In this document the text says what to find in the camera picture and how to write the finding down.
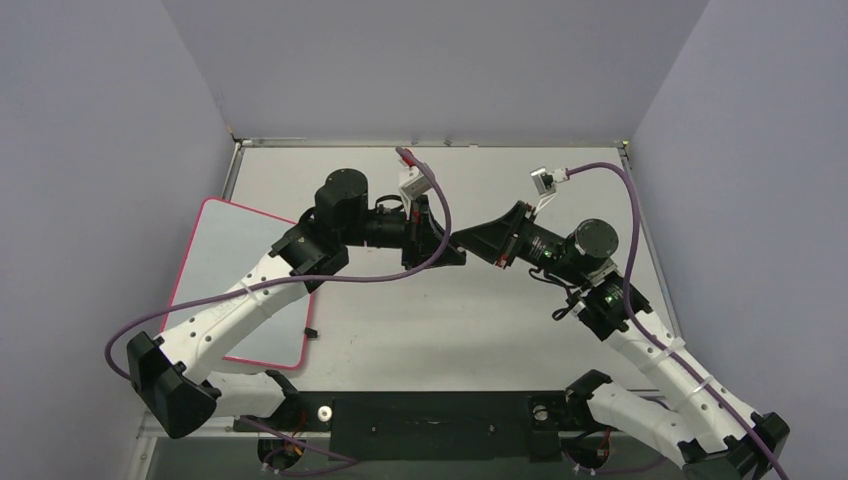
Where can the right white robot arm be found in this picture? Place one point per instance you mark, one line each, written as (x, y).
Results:
(703, 428)

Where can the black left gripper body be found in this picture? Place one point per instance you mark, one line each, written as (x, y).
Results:
(415, 232)

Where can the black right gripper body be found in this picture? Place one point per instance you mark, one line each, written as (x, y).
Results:
(510, 235)

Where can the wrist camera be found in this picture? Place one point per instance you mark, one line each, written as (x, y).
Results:
(545, 181)
(413, 183)

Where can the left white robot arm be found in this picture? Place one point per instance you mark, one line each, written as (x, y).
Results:
(175, 372)

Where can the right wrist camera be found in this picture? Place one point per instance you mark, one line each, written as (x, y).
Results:
(545, 181)

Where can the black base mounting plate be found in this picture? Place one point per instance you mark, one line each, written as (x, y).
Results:
(461, 425)

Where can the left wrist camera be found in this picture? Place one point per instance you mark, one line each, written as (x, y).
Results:
(413, 183)

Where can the pink framed whiteboard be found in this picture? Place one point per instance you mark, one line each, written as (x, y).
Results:
(227, 241)

